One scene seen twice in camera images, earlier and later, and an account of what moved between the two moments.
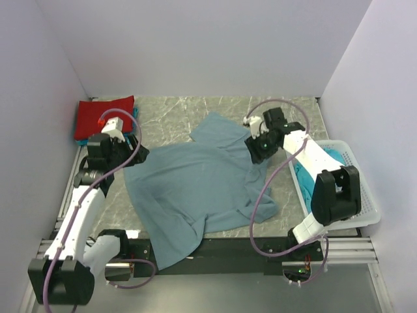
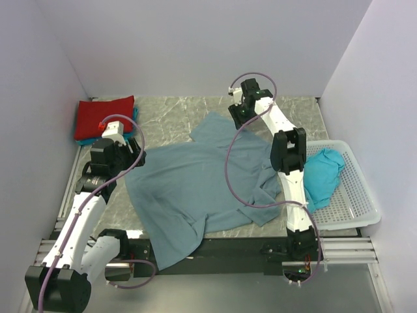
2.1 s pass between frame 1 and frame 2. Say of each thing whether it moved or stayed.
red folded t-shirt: stayed
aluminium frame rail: stayed
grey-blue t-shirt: stayed
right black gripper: moved
